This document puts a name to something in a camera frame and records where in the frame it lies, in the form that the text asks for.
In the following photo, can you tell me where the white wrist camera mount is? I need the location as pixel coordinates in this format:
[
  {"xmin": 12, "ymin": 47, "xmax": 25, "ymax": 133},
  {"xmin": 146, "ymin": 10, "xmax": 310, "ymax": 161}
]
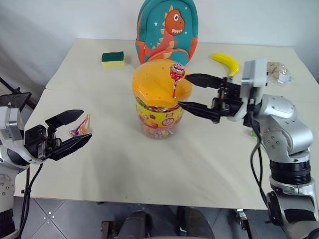
[
  {"xmin": 228, "ymin": 58, "xmax": 269, "ymax": 122},
  {"xmin": 0, "ymin": 106, "xmax": 26, "ymax": 150}
]

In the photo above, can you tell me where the black stand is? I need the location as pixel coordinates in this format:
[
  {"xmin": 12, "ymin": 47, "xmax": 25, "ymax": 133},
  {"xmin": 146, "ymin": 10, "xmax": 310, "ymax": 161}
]
[{"xmin": 0, "ymin": 76, "xmax": 37, "ymax": 113}]

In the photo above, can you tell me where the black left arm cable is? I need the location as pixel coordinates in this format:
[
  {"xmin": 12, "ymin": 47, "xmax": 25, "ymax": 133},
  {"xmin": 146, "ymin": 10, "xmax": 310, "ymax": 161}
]
[{"xmin": 17, "ymin": 163, "xmax": 44, "ymax": 239}]

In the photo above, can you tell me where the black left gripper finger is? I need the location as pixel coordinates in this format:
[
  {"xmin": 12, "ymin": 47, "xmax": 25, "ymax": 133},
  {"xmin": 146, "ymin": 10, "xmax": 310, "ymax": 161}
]
[
  {"xmin": 46, "ymin": 133, "xmax": 93, "ymax": 161},
  {"xmin": 45, "ymin": 109, "xmax": 84, "ymax": 131}
]

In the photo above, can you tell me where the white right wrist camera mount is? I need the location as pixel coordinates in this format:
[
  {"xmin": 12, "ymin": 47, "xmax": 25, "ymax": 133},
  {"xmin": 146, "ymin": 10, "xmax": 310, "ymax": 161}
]
[{"xmin": 228, "ymin": 58, "xmax": 269, "ymax": 122}]

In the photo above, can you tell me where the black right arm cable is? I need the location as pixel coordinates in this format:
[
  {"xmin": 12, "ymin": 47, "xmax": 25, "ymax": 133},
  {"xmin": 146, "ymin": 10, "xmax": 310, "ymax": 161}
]
[{"xmin": 250, "ymin": 112, "xmax": 273, "ymax": 225}]

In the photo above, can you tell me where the orange wrapped lollipop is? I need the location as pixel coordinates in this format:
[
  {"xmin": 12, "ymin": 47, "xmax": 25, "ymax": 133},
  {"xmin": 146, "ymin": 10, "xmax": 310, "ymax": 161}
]
[{"xmin": 77, "ymin": 114, "xmax": 91, "ymax": 137}]

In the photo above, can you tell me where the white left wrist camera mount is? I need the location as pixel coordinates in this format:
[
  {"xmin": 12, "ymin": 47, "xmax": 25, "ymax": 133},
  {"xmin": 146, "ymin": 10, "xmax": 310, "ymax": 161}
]
[{"xmin": 0, "ymin": 106, "xmax": 26, "ymax": 150}]

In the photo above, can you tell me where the purple wrapped lollipop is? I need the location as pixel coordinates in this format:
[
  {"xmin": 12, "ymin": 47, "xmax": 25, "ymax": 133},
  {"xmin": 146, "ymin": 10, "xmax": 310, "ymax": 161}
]
[{"xmin": 69, "ymin": 117, "xmax": 88, "ymax": 138}]

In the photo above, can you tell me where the teal dinosaur backpack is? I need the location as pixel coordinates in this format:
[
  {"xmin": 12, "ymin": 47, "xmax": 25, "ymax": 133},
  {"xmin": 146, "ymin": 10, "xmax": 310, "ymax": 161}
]
[{"xmin": 135, "ymin": 0, "xmax": 198, "ymax": 65}]

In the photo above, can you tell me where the table caster wheel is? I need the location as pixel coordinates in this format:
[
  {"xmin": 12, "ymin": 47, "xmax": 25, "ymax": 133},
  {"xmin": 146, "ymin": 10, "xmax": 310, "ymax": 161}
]
[{"xmin": 235, "ymin": 208, "xmax": 248, "ymax": 226}]

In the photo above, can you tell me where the dark rounded shape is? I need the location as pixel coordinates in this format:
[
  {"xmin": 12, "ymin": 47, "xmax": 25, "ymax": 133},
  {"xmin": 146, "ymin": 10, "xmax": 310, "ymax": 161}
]
[{"xmin": 119, "ymin": 210, "xmax": 156, "ymax": 239}]

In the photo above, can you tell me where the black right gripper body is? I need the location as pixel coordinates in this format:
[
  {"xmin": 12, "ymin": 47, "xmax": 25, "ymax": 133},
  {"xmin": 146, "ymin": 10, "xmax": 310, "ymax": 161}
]
[{"xmin": 211, "ymin": 77, "xmax": 244, "ymax": 123}]

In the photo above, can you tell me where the brown wooden block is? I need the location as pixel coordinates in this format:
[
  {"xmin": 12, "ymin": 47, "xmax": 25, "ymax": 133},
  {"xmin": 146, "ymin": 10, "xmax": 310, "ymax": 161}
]
[
  {"xmin": 239, "ymin": 218, "xmax": 259, "ymax": 239},
  {"xmin": 100, "ymin": 220, "xmax": 118, "ymax": 239}
]

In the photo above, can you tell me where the red wrapped lollipop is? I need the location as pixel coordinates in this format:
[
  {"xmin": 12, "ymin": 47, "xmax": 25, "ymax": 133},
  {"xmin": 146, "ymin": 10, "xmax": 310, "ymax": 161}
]
[{"xmin": 169, "ymin": 63, "xmax": 185, "ymax": 98}]

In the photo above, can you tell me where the yellow banana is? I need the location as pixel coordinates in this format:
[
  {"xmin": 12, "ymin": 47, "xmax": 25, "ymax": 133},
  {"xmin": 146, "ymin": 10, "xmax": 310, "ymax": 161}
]
[{"xmin": 211, "ymin": 52, "xmax": 241, "ymax": 77}]

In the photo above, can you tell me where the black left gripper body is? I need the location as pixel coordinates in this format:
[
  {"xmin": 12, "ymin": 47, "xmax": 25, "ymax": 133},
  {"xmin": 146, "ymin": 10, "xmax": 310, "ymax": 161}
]
[{"xmin": 24, "ymin": 125, "xmax": 62, "ymax": 160}]

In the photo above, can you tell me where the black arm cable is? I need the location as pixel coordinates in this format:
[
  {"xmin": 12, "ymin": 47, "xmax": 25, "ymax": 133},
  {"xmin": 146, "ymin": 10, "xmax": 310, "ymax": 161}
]
[
  {"xmin": 250, "ymin": 112, "xmax": 273, "ymax": 225},
  {"xmin": 17, "ymin": 163, "xmax": 44, "ymax": 239}
]

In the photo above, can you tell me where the yellow green sponge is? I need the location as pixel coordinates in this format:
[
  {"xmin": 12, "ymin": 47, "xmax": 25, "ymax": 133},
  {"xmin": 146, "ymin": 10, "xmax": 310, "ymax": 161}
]
[{"xmin": 101, "ymin": 51, "xmax": 126, "ymax": 69}]

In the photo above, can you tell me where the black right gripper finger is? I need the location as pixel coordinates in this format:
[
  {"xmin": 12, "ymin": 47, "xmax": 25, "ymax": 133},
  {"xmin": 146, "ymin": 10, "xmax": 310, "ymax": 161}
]
[
  {"xmin": 184, "ymin": 73, "xmax": 223, "ymax": 89},
  {"xmin": 178, "ymin": 101, "xmax": 221, "ymax": 123}
]

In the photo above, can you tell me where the clear jar with yellow label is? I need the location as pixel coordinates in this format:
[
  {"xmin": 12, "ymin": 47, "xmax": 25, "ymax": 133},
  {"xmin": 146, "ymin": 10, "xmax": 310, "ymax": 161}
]
[{"xmin": 135, "ymin": 96, "xmax": 185, "ymax": 141}]

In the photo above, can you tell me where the orange plastic jar lid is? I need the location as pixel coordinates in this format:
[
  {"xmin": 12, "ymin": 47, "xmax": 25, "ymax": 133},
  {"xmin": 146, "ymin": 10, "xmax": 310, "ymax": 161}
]
[{"xmin": 132, "ymin": 59, "xmax": 194, "ymax": 107}]

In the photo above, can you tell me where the clear bag of snacks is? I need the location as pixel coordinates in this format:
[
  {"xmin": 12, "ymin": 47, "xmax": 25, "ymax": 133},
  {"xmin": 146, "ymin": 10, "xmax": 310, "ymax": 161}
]
[{"xmin": 266, "ymin": 61, "xmax": 295, "ymax": 86}]

